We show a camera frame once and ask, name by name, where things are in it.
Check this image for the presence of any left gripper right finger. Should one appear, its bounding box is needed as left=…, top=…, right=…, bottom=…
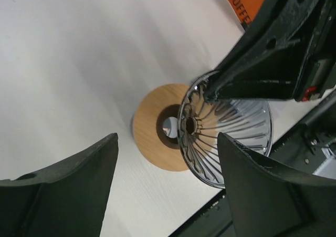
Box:
left=217, top=133, right=335, bottom=236

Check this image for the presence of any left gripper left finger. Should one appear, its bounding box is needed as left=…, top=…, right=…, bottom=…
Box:
left=1, top=133, right=118, bottom=236

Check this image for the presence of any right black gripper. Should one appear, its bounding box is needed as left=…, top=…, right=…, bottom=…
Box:
left=205, top=0, right=335, bottom=102

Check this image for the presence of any light wooden dripper ring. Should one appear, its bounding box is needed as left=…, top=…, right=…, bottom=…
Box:
left=132, top=83, right=216, bottom=172

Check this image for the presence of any grey glass carafe with collar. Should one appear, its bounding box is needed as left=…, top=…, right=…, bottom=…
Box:
left=131, top=113, right=178, bottom=139

